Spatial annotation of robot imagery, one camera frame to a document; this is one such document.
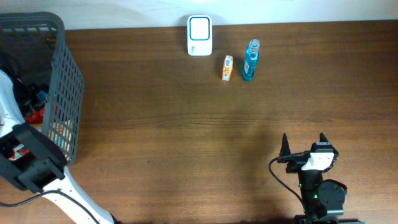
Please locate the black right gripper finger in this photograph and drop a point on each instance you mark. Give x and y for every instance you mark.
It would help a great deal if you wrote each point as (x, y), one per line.
(285, 148)
(323, 139)

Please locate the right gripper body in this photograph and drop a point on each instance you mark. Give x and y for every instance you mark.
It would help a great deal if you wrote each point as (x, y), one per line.
(298, 158)

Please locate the blue mouthwash bottle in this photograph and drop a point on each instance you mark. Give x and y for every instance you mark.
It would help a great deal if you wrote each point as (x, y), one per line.
(251, 59)

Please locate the small orange box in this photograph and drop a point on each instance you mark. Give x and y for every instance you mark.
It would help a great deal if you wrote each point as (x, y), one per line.
(227, 68)

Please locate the red candy bag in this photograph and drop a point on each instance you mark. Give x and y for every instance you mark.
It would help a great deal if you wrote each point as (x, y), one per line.
(36, 117)

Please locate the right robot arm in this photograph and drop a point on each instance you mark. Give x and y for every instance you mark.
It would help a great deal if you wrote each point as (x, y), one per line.
(322, 199)

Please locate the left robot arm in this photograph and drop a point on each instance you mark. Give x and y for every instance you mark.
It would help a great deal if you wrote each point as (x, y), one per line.
(31, 161)

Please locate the white barcode scanner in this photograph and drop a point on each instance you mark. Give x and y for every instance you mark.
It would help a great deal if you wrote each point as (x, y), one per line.
(199, 35)

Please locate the grey plastic mesh basket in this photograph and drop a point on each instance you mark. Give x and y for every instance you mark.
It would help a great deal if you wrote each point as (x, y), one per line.
(33, 50)

